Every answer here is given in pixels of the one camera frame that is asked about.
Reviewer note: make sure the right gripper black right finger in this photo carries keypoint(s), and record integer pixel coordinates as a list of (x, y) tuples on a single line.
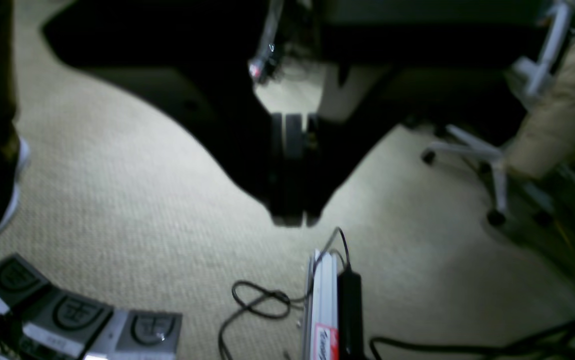
[(379, 74)]

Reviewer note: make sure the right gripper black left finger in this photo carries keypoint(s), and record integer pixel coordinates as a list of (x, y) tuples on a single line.
[(190, 60)]

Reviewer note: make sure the white office chair base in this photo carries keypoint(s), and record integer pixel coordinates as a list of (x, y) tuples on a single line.
[(527, 80)]

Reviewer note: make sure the beige jacket on chair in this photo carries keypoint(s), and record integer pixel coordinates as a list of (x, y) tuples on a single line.
[(546, 138)]

